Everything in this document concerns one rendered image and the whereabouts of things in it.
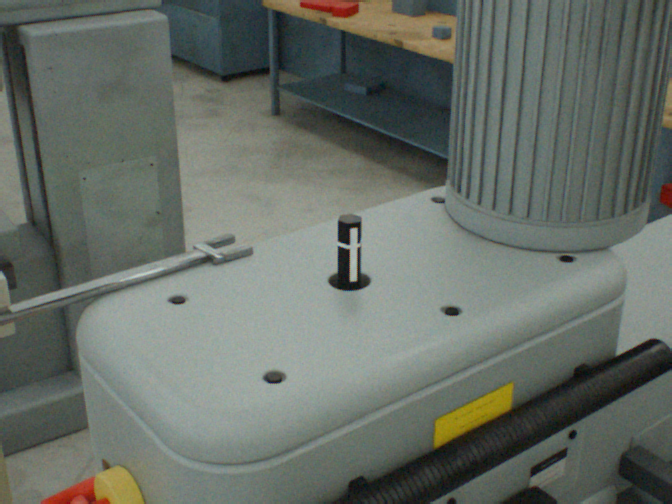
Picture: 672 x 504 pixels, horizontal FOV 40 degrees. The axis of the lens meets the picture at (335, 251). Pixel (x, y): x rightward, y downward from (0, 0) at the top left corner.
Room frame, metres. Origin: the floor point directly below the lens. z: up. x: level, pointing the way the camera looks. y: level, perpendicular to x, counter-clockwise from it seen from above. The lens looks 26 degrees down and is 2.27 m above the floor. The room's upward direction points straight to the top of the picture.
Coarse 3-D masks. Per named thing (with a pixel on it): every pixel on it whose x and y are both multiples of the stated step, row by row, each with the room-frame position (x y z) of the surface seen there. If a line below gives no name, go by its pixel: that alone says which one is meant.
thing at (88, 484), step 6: (84, 480) 0.67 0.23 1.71; (90, 480) 0.67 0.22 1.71; (72, 486) 0.66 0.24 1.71; (78, 486) 0.66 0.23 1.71; (84, 486) 0.66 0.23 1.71; (90, 486) 0.66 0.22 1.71; (60, 492) 0.65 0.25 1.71; (66, 492) 0.65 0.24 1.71; (72, 492) 0.65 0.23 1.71; (78, 492) 0.65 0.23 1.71; (84, 492) 0.65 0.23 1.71; (90, 492) 0.66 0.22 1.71; (48, 498) 0.65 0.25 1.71; (54, 498) 0.64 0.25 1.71; (60, 498) 0.65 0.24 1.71; (66, 498) 0.65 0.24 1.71; (72, 498) 0.65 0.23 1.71; (90, 498) 0.65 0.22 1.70
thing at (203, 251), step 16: (208, 240) 0.78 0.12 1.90; (224, 240) 0.78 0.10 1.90; (176, 256) 0.75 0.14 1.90; (192, 256) 0.75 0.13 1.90; (208, 256) 0.75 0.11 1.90; (224, 256) 0.75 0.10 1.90; (240, 256) 0.76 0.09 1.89; (128, 272) 0.72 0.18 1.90; (144, 272) 0.72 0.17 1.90; (160, 272) 0.72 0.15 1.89; (80, 288) 0.69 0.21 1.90; (96, 288) 0.69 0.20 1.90; (112, 288) 0.70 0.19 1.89; (16, 304) 0.66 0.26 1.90; (32, 304) 0.66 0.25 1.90; (48, 304) 0.66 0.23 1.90; (64, 304) 0.67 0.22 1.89; (0, 320) 0.64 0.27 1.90; (16, 320) 0.65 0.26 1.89
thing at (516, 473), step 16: (560, 432) 0.72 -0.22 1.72; (576, 432) 0.73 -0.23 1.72; (544, 448) 0.71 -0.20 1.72; (560, 448) 0.72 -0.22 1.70; (576, 448) 0.74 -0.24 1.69; (512, 464) 0.68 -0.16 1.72; (528, 464) 0.69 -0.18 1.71; (544, 464) 0.71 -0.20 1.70; (560, 464) 0.72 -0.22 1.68; (576, 464) 0.74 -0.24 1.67; (480, 480) 0.66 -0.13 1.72; (496, 480) 0.67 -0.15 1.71; (512, 480) 0.68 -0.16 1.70; (528, 480) 0.70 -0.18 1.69; (544, 480) 0.71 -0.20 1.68; (560, 480) 0.73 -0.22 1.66; (448, 496) 0.63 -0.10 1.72; (464, 496) 0.64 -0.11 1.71; (480, 496) 0.66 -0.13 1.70; (496, 496) 0.67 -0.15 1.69; (512, 496) 0.68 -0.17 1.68
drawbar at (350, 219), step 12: (348, 216) 0.72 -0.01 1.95; (348, 228) 0.71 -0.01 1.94; (360, 228) 0.71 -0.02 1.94; (348, 240) 0.71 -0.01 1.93; (360, 240) 0.71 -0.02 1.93; (348, 252) 0.71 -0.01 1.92; (360, 252) 0.72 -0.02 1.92; (348, 264) 0.71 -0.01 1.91; (360, 264) 0.72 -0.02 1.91; (348, 276) 0.71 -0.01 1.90; (360, 276) 0.72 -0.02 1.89; (348, 288) 0.71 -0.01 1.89; (360, 288) 0.72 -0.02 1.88
